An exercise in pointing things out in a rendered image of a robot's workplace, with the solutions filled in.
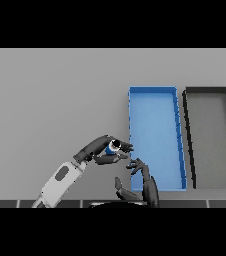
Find blue bin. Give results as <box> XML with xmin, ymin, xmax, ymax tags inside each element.
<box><xmin>128</xmin><ymin>86</ymin><xmax>188</xmax><ymax>192</ymax></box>

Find left robot hand dark grey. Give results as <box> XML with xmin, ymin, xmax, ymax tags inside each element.
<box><xmin>72</xmin><ymin>134</ymin><xmax>135</xmax><ymax>166</ymax></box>

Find right robot hand dark grey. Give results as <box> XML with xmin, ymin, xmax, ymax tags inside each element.
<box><xmin>114</xmin><ymin>157</ymin><xmax>160</xmax><ymax>208</ymax></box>

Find blue pipe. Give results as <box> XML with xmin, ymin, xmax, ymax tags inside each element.
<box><xmin>104</xmin><ymin>139</ymin><xmax>122</xmax><ymax>156</ymax></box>

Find dark grey bin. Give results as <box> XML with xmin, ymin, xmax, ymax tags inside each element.
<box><xmin>182</xmin><ymin>86</ymin><xmax>226</xmax><ymax>190</ymax></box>

